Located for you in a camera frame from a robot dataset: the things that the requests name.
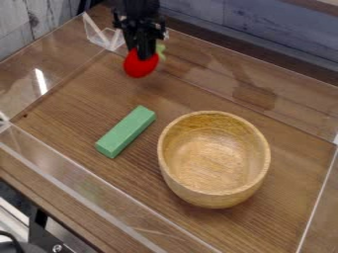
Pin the wooden bowl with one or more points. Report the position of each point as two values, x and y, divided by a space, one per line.
214 158

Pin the green rectangular block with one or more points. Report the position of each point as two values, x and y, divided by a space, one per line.
123 133

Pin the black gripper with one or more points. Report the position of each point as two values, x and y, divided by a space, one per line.
138 17

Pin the red plush strawberry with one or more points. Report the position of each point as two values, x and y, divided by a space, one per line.
140 68

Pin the clear acrylic tray wall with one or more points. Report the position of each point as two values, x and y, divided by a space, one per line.
114 222

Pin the black metal table frame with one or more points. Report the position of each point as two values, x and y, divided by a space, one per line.
41 237

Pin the clear acrylic corner bracket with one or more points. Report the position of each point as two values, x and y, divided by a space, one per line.
109 38

